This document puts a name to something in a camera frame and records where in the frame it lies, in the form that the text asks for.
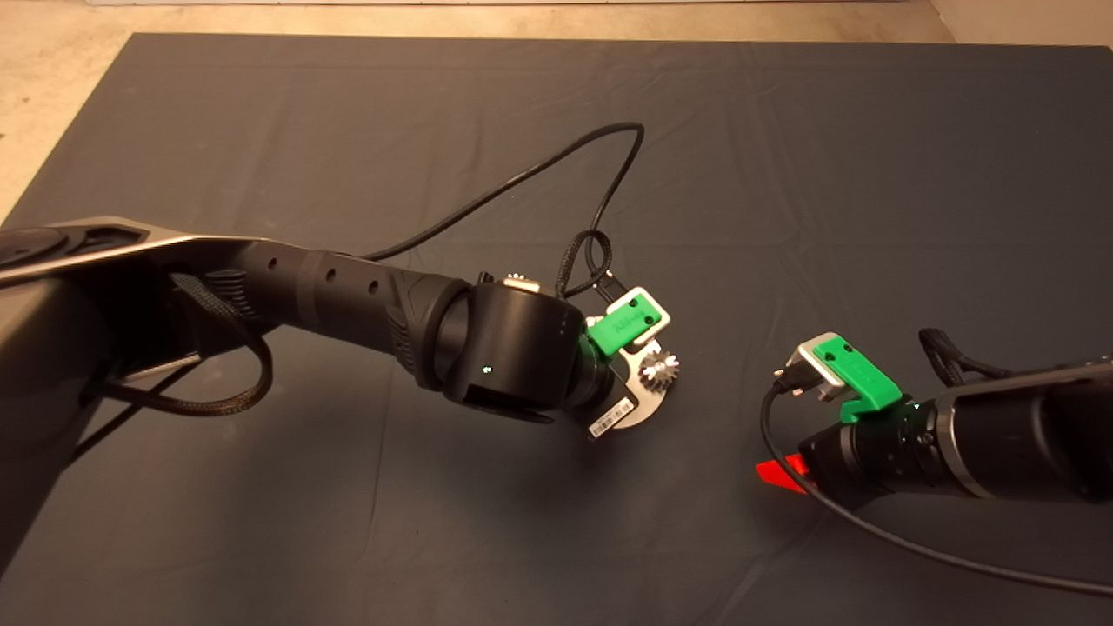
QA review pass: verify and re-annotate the round metal carrier plate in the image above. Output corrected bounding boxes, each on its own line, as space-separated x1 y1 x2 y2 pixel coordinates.
584 315 670 429

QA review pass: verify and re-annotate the dark grey table cloth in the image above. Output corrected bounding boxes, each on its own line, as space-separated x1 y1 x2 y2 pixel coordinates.
0 33 1113 626

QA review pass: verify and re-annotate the small steel planetary gear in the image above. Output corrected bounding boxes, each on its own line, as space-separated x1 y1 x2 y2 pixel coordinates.
639 350 681 392

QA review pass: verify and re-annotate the silver camera box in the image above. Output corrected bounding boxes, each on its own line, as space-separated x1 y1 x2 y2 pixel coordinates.
609 287 672 349
796 333 849 403

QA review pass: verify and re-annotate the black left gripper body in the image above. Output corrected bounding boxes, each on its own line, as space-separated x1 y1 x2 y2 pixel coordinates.
570 341 642 441

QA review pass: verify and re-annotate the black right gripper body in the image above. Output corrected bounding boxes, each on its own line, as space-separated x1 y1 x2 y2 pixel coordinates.
798 400 953 514

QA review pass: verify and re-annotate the green left camera mount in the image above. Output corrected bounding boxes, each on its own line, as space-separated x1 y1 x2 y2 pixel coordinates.
584 293 666 359

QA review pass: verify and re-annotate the braided black left arm cable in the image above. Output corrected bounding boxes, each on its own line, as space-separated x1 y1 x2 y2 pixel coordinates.
556 230 614 301

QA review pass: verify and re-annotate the thin black left camera cable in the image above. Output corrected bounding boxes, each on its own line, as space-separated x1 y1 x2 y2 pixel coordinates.
361 123 646 296

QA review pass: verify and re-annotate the silver left camera box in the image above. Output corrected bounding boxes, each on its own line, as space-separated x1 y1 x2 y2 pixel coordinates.
609 287 672 349

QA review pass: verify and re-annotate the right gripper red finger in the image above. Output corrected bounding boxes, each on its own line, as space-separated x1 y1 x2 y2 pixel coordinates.
755 454 810 495

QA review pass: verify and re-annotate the silver right camera box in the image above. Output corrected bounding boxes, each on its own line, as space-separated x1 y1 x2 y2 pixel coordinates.
796 333 849 403

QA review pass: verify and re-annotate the braided black right arm cable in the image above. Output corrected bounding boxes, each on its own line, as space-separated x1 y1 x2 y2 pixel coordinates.
919 328 1001 388

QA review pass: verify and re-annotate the braided black arm cable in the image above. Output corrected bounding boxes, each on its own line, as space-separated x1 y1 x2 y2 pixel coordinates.
556 230 614 301
919 328 1001 388

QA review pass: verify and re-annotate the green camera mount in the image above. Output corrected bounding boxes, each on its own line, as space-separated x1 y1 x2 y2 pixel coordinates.
584 293 666 359
817 335 903 424

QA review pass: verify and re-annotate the green right camera mount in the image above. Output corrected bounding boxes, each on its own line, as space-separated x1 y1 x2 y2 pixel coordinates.
817 335 903 424

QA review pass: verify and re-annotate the thick black arm cable loop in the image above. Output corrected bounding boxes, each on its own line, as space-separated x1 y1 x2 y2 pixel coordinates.
83 274 275 416

